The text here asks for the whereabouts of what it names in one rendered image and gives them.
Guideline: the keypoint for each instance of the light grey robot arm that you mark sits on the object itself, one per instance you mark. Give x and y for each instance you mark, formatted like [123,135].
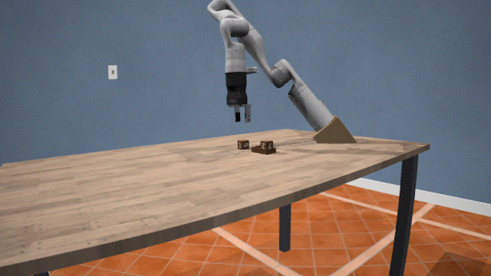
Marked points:
[235,25]

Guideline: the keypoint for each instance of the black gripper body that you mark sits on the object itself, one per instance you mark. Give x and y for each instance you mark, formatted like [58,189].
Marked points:
[236,72]

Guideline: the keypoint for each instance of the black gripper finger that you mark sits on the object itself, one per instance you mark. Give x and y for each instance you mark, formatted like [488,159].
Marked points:
[247,112]
[237,113]

